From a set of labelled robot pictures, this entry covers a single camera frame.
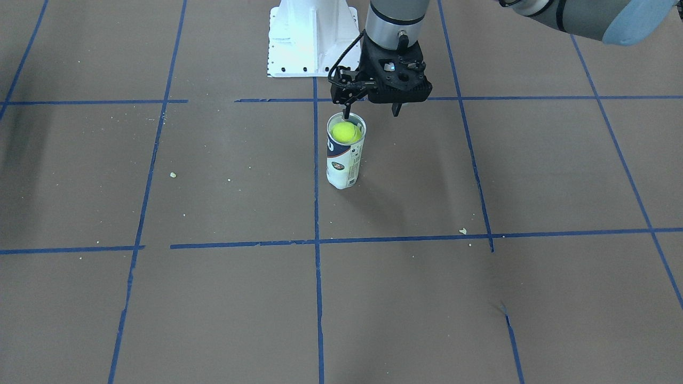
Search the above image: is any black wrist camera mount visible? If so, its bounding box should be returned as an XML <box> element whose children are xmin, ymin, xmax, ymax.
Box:
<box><xmin>327</xmin><ymin>66</ymin><xmax>377</xmax><ymax>106</ymax></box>

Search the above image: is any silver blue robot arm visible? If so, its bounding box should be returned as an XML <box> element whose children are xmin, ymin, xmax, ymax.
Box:
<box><xmin>328</xmin><ymin>1</ymin><xmax>681</xmax><ymax>119</ymax></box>

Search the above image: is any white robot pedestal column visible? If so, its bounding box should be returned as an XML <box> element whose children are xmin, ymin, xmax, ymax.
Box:
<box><xmin>267</xmin><ymin>1</ymin><xmax>361</xmax><ymax>78</ymax></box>

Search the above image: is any yellow tennis ball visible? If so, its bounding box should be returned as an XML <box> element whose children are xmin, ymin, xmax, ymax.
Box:
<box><xmin>331</xmin><ymin>121</ymin><xmax>362</xmax><ymax>145</ymax></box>

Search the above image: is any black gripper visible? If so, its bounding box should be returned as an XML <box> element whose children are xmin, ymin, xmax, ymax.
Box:
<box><xmin>344</xmin><ymin>41</ymin><xmax>433</xmax><ymax>120</ymax></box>

